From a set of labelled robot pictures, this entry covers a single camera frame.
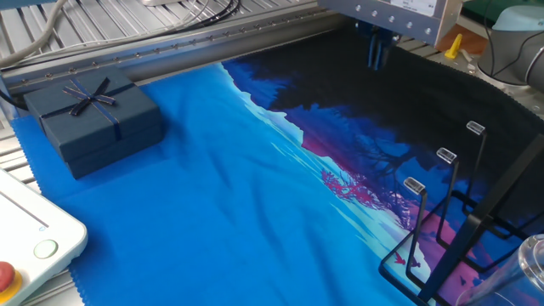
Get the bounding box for blue landscape printed cloth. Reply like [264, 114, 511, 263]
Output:
[10, 31, 544, 306]

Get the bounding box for dark blue ribboned gift box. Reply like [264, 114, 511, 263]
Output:
[23, 67, 166, 180]

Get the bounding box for yellow plastic cone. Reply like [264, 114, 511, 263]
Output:
[444, 32, 464, 60]

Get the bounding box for black cable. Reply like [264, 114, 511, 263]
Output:
[127, 0, 242, 43]
[0, 88, 29, 112]

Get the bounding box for thick grey cable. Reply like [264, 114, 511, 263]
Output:
[0, 0, 69, 69]

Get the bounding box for white teach pendant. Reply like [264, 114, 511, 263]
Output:
[0, 167, 89, 306]

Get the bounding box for black metal cup rack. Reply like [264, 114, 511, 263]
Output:
[377, 120, 544, 306]

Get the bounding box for clear glass cup with handle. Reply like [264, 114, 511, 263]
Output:
[454, 233, 544, 306]

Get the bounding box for grey black Schunk gripper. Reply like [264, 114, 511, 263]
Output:
[318, 0, 464, 71]

